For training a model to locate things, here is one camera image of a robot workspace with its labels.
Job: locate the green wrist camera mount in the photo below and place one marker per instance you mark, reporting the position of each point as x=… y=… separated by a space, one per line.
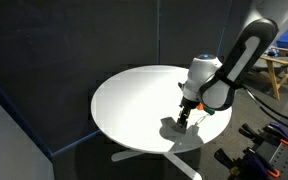
x=209 y=111

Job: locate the wooden armchair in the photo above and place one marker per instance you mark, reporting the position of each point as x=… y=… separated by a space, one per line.
x=273 y=70

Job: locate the purple spring clamp lower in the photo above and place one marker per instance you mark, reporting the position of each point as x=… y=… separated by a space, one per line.
x=251 y=166

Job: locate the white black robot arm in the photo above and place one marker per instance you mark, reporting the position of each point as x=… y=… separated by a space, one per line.
x=212 y=82

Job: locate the plastic bag on chair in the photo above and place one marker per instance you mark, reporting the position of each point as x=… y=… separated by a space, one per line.
x=272 y=52

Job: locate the round white table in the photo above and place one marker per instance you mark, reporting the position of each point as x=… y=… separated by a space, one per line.
x=138 y=109

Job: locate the purple spring clamp upper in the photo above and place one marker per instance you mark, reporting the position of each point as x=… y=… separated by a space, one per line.
x=273 y=129

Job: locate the purple spring clamp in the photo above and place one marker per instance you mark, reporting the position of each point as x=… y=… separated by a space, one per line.
x=251 y=166
x=273 y=129

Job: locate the orange block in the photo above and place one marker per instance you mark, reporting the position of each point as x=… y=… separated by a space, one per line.
x=200 y=107

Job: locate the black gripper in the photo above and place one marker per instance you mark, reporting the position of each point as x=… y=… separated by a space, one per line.
x=187 y=106

